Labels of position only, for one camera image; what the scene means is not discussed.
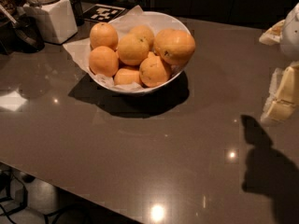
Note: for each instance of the orange front right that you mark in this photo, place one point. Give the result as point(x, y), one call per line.
point(154, 71)

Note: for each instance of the white bowl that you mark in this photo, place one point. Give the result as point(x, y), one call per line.
point(133, 68)

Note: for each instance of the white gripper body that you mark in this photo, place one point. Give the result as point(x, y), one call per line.
point(291, 33)

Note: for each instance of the black white marker tag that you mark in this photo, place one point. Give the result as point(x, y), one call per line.
point(104, 13)

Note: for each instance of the orange top left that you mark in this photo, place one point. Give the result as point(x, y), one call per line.
point(103, 34)

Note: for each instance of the black round object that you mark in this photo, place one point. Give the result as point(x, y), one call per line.
point(27, 33)

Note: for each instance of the large orange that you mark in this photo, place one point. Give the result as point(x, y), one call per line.
point(175, 47)

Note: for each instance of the orange back centre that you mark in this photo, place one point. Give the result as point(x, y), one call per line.
point(145, 32)

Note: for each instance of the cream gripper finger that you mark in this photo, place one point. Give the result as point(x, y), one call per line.
point(283, 97)
point(272, 35)

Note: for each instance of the white square container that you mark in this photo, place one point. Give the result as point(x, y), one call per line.
point(56, 22)

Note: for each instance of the orange left front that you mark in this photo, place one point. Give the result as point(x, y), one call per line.
point(104, 60)

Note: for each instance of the white paper liner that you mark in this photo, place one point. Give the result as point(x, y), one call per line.
point(80, 50)

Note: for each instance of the orange front bottom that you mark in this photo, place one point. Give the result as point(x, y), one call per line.
point(127, 75)

